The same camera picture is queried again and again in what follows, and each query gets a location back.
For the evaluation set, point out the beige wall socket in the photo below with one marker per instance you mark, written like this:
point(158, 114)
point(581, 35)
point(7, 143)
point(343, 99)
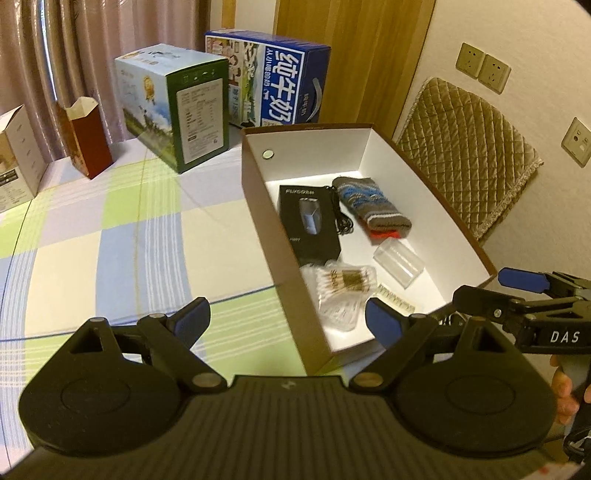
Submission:
point(470, 59)
point(495, 74)
point(577, 141)

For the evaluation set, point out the dark red open box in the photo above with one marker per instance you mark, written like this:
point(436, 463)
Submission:
point(92, 143)

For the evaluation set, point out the green scenic carton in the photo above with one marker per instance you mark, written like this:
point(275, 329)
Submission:
point(194, 115)

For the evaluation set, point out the white open product box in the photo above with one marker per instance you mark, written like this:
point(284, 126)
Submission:
point(18, 166)

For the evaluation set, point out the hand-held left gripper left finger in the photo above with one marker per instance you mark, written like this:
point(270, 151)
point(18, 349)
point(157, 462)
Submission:
point(191, 319)

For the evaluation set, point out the person's right hand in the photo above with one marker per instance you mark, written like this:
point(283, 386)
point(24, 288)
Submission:
point(565, 392)

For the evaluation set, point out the striped knit pouch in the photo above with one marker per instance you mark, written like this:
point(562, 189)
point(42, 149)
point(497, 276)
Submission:
point(369, 203)

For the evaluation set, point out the blue milk carton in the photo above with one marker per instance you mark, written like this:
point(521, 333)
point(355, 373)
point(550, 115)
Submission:
point(286, 78)

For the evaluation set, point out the clear plastic case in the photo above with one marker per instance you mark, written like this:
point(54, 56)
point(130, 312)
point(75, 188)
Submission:
point(399, 263)

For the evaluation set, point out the wooden door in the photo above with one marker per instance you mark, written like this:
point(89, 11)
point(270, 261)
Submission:
point(360, 60)

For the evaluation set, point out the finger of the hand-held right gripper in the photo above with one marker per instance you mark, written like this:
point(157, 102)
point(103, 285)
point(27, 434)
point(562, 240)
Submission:
point(521, 279)
point(489, 300)

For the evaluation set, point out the black product box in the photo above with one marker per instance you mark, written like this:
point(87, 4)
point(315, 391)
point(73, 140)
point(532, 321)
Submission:
point(309, 240)

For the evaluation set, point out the small gold packet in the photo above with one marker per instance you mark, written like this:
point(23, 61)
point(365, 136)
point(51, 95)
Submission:
point(397, 300)

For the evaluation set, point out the cotton swab pack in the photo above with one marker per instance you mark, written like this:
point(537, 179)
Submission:
point(344, 281)

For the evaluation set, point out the quilted chair cover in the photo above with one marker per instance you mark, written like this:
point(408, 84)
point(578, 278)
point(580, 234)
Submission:
point(466, 157)

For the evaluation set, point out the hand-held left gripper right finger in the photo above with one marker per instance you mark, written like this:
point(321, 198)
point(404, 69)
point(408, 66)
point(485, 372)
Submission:
point(383, 323)

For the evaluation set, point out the beige curtain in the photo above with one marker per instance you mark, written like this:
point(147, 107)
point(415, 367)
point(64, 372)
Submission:
point(69, 50)

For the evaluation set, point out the brown cardboard box white inside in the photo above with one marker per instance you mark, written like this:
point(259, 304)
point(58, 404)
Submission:
point(314, 157)

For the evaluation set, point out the plaid tablecloth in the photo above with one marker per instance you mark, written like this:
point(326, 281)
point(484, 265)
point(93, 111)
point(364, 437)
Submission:
point(138, 230)

